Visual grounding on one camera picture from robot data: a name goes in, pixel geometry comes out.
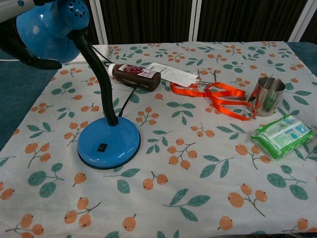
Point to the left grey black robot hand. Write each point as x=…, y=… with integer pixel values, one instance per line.
x=17, y=47

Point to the blue gooseneck desk lamp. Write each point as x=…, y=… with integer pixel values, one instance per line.
x=109, y=146

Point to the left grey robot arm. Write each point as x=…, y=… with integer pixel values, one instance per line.
x=12, y=10

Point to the white power strip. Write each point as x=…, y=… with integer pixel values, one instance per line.
x=100, y=49

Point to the brown bottle with white cap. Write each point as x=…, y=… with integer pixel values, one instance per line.
x=138, y=77

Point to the white printed paper card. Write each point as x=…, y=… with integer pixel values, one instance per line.
x=171, y=73

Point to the clear badge holder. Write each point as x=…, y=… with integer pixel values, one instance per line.
x=210, y=75

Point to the floral fruit print tablecloth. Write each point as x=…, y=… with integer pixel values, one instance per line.
x=198, y=186

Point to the stainless steel cup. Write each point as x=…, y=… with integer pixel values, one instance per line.
x=267, y=101

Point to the green wet wipes pack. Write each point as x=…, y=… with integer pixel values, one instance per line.
x=282, y=137

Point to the aluminium partition post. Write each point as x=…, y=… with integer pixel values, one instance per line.
x=195, y=19
x=99, y=22
x=302, y=19

